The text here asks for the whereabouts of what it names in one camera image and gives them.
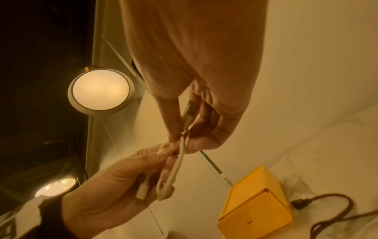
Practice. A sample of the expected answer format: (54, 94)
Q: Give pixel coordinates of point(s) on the person's right hand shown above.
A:
(200, 46)

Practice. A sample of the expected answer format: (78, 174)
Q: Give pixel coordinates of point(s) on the person's left hand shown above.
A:
(112, 191)

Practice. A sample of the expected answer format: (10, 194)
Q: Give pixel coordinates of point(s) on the yellow box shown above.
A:
(254, 210)

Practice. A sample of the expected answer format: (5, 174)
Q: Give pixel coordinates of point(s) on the black left wristband with markers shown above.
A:
(50, 217)

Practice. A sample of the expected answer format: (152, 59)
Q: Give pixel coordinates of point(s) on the white marble table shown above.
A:
(324, 163)

